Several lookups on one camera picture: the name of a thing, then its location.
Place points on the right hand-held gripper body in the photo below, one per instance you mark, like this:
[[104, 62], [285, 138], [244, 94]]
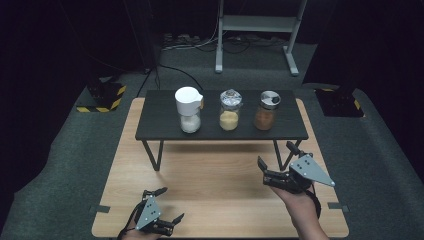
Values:
[[308, 171]]

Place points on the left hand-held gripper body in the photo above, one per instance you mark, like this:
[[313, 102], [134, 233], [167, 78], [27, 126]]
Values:
[[148, 215]]

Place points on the black shelf with metal legs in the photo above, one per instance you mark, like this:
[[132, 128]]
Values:
[[233, 140]]

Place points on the silver-lidded jar with brown powder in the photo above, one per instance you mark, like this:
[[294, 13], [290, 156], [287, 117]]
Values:
[[266, 116]]

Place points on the glass jar with yellow grains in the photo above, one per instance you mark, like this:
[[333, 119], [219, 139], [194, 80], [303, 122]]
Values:
[[229, 116]]

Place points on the person's left hand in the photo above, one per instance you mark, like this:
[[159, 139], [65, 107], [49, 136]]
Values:
[[140, 236]]

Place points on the person's right hand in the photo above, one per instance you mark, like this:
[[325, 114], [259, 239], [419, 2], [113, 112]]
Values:
[[296, 201]]

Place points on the dark tape strip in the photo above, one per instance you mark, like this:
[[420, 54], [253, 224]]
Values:
[[337, 206], [100, 209]]

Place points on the black and yellow striped base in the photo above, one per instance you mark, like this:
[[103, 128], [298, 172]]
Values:
[[340, 103], [106, 98]]

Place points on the white-lidded jar with white grains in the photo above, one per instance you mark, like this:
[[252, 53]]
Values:
[[186, 100]]

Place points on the grey metal stand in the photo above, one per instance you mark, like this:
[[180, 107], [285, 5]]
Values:
[[256, 23]]

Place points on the power strip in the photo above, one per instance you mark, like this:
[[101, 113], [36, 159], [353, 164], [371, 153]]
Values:
[[181, 39]]

